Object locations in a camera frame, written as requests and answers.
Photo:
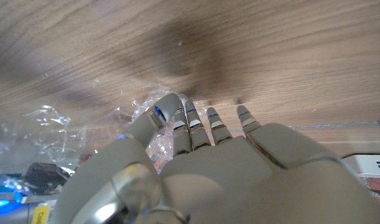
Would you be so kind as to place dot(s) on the white power strip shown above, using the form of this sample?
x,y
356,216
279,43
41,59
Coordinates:
x,y
373,165

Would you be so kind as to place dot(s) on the red brick print backdrop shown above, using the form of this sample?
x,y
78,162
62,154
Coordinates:
x,y
379,185

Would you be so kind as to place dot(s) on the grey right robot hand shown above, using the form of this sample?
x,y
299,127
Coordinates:
x,y
15,211

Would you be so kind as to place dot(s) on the grey tape outline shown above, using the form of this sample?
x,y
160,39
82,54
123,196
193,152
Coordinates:
x,y
332,125

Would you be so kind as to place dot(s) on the clear plastic wrap sheet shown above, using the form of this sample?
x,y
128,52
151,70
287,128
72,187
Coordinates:
x,y
53,133

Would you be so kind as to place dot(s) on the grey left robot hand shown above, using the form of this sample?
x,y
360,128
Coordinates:
x,y
239,180

